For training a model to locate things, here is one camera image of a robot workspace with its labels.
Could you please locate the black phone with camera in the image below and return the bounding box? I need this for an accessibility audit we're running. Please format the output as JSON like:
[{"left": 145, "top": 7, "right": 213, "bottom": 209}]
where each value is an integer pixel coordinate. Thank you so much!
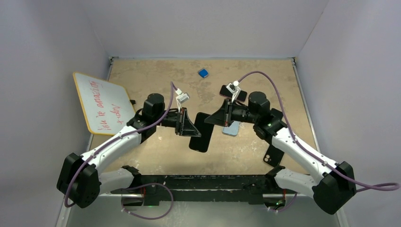
[{"left": 189, "top": 112, "right": 214, "bottom": 153}]

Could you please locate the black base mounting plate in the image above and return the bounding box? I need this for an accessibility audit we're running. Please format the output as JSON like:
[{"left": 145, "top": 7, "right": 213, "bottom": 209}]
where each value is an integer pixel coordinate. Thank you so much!
[{"left": 112, "top": 175, "right": 294, "bottom": 209}]

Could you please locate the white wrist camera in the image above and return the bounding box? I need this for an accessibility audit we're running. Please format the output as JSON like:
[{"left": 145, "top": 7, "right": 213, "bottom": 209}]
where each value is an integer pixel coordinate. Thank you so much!
[
  {"left": 175, "top": 88, "right": 190, "bottom": 109},
  {"left": 226, "top": 80, "right": 241, "bottom": 102}
]

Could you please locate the aluminium frame rail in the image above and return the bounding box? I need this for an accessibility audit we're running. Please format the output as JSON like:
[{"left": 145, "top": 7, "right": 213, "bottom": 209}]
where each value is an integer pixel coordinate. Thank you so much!
[{"left": 56, "top": 193, "right": 349, "bottom": 227}]

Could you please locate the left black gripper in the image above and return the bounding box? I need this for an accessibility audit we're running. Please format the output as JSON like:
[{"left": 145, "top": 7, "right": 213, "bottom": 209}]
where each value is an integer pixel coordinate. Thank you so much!
[{"left": 154, "top": 107, "right": 201, "bottom": 136}]

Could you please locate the black phone near top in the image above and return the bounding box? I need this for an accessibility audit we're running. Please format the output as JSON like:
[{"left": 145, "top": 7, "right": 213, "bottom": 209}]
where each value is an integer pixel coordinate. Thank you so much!
[{"left": 219, "top": 85, "right": 247, "bottom": 102}]

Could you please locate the black phone case right edge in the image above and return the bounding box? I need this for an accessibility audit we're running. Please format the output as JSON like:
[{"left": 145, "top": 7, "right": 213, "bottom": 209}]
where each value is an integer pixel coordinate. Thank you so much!
[{"left": 263, "top": 145, "right": 284, "bottom": 167}]

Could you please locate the blue eraser block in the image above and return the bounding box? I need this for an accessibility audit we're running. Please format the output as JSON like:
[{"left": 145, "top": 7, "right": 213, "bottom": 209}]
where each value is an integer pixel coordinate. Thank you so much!
[{"left": 198, "top": 69, "right": 209, "bottom": 78}]

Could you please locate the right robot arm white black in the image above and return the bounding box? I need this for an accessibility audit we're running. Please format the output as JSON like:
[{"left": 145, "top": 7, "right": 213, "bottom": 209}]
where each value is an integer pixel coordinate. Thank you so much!
[{"left": 205, "top": 91, "right": 357, "bottom": 215}]

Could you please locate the white whiteboard yellow frame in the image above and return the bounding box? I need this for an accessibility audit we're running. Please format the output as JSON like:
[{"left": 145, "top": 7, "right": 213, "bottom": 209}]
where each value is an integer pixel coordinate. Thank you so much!
[{"left": 73, "top": 72, "right": 135, "bottom": 136}]

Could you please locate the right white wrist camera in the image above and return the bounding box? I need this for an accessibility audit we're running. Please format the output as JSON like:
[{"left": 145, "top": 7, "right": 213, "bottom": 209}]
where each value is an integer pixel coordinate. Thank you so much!
[{"left": 226, "top": 80, "right": 241, "bottom": 102}]

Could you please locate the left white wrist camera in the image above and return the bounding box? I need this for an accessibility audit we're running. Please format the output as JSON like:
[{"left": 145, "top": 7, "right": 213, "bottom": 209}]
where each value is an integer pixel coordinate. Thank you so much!
[{"left": 175, "top": 88, "right": 190, "bottom": 109}]

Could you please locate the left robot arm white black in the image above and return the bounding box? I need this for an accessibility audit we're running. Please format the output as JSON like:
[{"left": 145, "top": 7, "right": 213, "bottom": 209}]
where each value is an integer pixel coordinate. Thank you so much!
[{"left": 56, "top": 93, "right": 201, "bottom": 208}]

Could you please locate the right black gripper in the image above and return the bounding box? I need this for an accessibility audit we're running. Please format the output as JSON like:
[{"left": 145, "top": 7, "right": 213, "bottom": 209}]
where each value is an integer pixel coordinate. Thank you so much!
[{"left": 207, "top": 98, "right": 259, "bottom": 127}]

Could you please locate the light blue phone case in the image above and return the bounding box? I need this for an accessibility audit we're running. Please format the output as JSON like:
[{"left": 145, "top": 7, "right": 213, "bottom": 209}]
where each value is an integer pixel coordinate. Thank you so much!
[{"left": 222, "top": 121, "right": 240, "bottom": 137}]

